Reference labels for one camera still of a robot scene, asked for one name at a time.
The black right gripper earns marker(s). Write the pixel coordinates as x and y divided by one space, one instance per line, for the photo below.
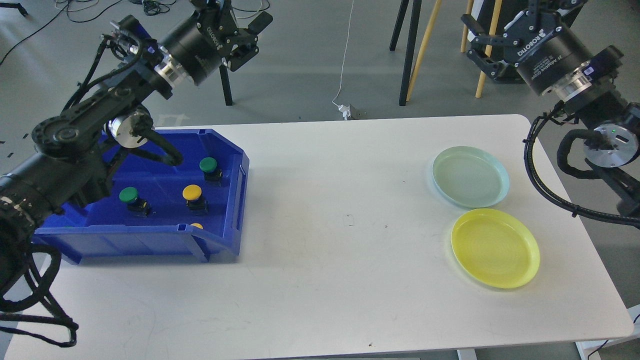
540 46

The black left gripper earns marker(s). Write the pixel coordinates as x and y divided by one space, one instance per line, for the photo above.
211 37

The yellow push button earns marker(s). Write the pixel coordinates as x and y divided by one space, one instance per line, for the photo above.
195 201

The green button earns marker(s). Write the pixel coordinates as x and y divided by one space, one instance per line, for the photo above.
136 205
211 171

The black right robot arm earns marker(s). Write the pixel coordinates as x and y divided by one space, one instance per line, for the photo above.
608 140

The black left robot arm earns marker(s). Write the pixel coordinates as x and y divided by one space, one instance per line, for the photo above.
79 151

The light green plate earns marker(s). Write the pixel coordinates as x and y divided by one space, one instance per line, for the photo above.
470 177

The yellow plate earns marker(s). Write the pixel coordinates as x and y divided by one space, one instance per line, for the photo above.
495 248

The wooden leg right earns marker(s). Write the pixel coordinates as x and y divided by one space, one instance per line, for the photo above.
488 48

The wooden leg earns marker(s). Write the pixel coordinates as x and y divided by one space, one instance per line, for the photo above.
488 48
427 35

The black tripod leg left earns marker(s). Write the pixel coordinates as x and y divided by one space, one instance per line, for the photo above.
225 85

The black tripod leg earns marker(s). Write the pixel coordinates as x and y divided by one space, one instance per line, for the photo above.
414 6
225 85

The wooden leg left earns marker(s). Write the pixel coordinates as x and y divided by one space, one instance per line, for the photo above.
427 35

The black tripod leg right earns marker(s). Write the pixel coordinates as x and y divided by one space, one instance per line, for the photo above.
414 6

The white power adapter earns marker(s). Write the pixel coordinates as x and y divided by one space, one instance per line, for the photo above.
350 113

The blue plastic bin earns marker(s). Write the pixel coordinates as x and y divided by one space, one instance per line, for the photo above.
106 228

